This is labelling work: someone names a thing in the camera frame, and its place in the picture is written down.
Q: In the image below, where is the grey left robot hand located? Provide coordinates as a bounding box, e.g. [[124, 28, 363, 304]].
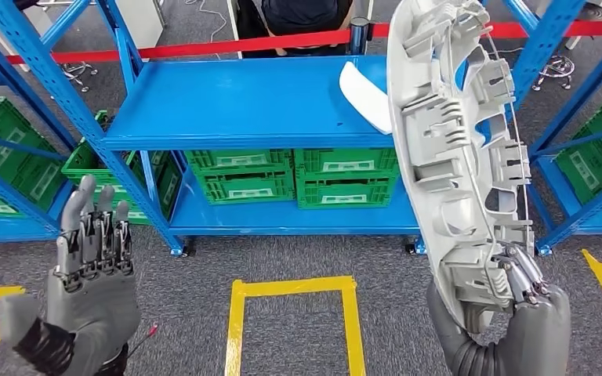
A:
[[0, 175, 142, 376]]

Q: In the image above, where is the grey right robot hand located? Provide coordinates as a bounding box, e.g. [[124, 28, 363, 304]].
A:
[[425, 244, 572, 376]]

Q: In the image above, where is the silver plastic hubcap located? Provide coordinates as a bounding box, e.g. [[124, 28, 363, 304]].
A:
[[386, 0, 537, 334]]

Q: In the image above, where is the white curved plastic part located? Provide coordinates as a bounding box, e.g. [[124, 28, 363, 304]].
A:
[[339, 61, 394, 136]]

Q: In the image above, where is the chrome swivel stool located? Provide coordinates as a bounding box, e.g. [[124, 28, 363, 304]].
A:
[[531, 2, 602, 93]]

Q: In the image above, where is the red barrier belt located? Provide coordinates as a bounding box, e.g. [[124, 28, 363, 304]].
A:
[[0, 20, 602, 67]]

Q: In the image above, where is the white desk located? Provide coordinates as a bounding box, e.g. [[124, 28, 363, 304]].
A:
[[116, 0, 166, 50]]

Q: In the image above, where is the person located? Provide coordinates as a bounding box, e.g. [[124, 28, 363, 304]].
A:
[[236, 0, 357, 58]]

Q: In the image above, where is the thin red-tipped wire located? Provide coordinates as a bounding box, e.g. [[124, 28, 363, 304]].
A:
[[125, 324, 159, 360]]

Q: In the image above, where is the black barrier post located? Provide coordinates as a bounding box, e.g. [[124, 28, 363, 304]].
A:
[[349, 16, 374, 56]]

